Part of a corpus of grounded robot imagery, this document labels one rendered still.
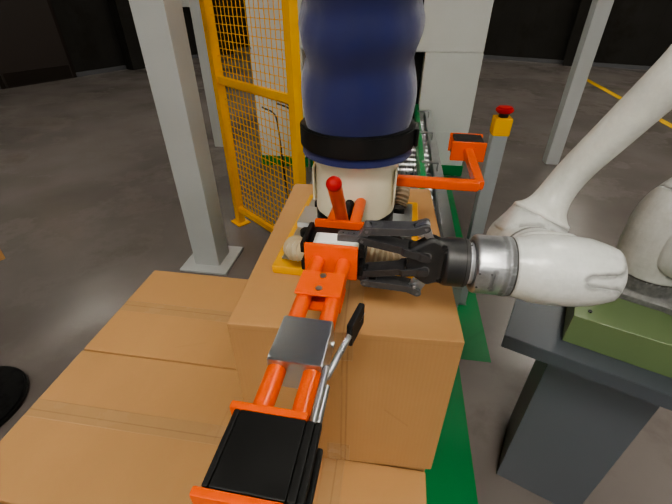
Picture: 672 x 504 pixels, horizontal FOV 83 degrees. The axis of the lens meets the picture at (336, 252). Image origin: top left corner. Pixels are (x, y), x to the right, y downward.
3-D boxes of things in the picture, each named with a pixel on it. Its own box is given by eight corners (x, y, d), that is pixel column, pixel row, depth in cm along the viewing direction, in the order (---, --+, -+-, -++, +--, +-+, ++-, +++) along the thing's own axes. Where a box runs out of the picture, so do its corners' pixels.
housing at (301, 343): (284, 339, 49) (281, 313, 47) (336, 346, 48) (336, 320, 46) (266, 385, 43) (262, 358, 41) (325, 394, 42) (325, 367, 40)
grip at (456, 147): (447, 149, 108) (450, 132, 106) (479, 151, 107) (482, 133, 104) (449, 160, 101) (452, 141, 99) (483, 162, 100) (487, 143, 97)
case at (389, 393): (301, 286, 137) (294, 182, 115) (414, 294, 134) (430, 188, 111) (253, 450, 88) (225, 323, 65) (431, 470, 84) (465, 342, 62)
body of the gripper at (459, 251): (477, 253, 53) (409, 248, 54) (466, 300, 57) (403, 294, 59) (470, 226, 59) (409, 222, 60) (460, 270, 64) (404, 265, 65)
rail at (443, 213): (421, 132, 336) (424, 109, 325) (427, 132, 335) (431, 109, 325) (440, 312, 147) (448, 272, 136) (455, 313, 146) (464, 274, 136)
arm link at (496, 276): (506, 309, 56) (464, 305, 57) (494, 272, 64) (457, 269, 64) (523, 258, 51) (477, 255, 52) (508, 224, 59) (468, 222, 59)
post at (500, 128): (452, 296, 216) (492, 114, 160) (464, 297, 216) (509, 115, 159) (453, 304, 211) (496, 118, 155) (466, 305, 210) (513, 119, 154)
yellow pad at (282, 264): (310, 200, 105) (309, 183, 103) (346, 203, 104) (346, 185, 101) (271, 273, 78) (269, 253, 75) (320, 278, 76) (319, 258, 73)
